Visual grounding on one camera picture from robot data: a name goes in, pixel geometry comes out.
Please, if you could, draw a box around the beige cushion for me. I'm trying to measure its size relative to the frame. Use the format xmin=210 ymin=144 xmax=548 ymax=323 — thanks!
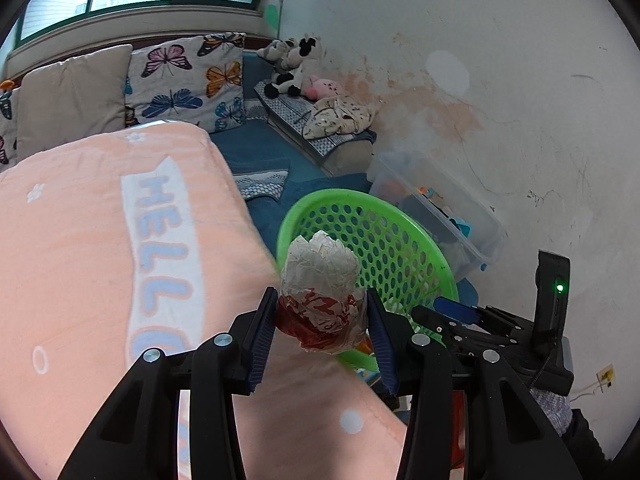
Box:
xmin=17 ymin=44 xmax=132 ymax=160

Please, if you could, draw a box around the grey plush toy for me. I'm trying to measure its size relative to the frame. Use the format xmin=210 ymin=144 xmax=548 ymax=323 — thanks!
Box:
xmin=256 ymin=39 xmax=290 ymax=64

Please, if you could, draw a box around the checkered blue white mat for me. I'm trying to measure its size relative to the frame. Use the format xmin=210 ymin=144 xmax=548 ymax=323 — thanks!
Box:
xmin=254 ymin=81 xmax=376 ymax=162

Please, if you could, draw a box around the green perforated plastic basket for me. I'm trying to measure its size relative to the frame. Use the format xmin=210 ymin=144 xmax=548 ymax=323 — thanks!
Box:
xmin=277 ymin=188 xmax=458 ymax=370

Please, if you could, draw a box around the right hand in grey glove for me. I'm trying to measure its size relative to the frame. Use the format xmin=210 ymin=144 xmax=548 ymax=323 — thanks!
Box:
xmin=529 ymin=388 xmax=573 ymax=437

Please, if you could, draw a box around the red white paper wrapper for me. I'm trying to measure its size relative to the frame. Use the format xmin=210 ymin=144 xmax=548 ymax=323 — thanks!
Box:
xmin=276 ymin=231 xmax=366 ymax=354

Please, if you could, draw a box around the left butterfly cushion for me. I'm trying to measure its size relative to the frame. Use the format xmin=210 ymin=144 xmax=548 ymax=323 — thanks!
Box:
xmin=0 ymin=79 xmax=18 ymax=172

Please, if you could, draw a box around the butterfly cushion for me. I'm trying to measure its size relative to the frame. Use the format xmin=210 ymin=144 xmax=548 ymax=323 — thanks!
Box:
xmin=0 ymin=79 xmax=18 ymax=172
xmin=124 ymin=32 xmax=246 ymax=133

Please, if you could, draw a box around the clear plastic storage bin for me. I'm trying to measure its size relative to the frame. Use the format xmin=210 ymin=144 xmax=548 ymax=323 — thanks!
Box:
xmin=368 ymin=152 xmax=506 ymax=281

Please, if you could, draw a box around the pink plush toy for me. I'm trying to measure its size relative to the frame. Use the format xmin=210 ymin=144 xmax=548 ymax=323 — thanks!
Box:
xmin=303 ymin=76 xmax=345 ymax=102

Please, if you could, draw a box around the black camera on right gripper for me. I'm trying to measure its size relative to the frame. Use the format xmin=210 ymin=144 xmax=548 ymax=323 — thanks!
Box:
xmin=534 ymin=250 xmax=570 ymax=346

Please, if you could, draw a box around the right butterfly cushion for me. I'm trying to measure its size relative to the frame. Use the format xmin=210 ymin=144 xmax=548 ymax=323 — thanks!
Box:
xmin=124 ymin=32 xmax=246 ymax=133

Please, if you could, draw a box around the peach Hello blanket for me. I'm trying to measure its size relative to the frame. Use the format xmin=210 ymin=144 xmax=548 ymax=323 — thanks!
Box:
xmin=1 ymin=122 xmax=405 ymax=479

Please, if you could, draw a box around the black white cow plush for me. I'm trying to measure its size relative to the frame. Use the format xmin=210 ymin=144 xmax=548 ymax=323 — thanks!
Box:
xmin=264 ymin=35 xmax=323 ymax=100

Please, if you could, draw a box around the cream patterned cloth bundle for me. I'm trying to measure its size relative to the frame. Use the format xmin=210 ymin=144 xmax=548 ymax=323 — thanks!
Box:
xmin=302 ymin=94 xmax=376 ymax=141

